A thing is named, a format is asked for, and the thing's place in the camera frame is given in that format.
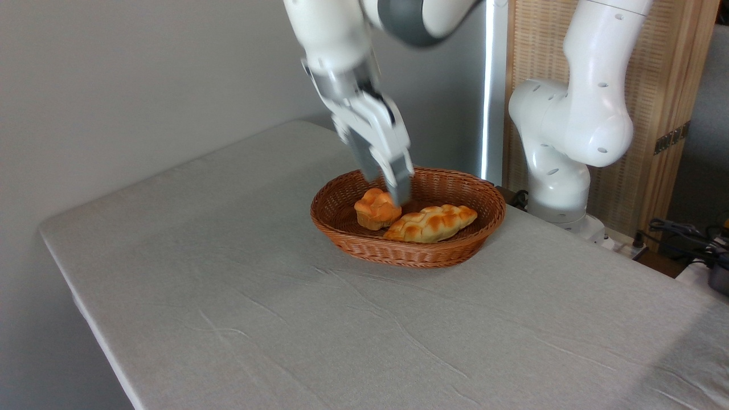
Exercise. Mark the small round bread roll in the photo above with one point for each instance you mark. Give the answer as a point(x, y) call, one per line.
point(373, 212)

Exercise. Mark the braided bread loaf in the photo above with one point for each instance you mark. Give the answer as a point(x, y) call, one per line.
point(433, 223)

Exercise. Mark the silver metal pole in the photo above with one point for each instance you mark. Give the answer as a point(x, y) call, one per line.
point(494, 102)

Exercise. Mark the brown wicker basket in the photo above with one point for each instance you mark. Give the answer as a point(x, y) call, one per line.
point(353, 233)

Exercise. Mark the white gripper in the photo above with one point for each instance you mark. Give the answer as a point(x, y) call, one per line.
point(370, 122)

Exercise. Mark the metal screen hinge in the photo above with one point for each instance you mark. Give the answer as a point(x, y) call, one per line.
point(672, 138)

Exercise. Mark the grey tablecloth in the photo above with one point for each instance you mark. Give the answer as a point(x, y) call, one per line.
point(342, 330)

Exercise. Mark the grey metal pot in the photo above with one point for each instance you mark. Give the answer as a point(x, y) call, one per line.
point(720, 280)

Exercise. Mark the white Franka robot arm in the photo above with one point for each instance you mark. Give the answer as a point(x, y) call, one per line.
point(575, 119)

